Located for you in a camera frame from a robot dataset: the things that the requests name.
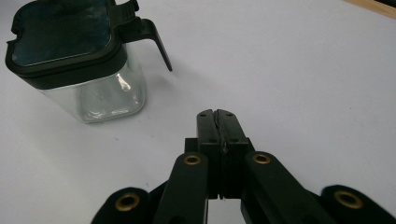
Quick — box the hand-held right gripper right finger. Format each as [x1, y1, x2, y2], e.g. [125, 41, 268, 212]
[216, 108, 254, 200]

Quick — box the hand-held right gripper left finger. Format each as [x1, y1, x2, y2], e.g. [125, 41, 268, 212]
[184, 108, 224, 200]

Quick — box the glass jar with black lid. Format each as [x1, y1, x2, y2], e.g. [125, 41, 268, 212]
[5, 0, 174, 124]

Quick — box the wooden strip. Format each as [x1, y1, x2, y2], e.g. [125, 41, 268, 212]
[343, 0, 396, 21]

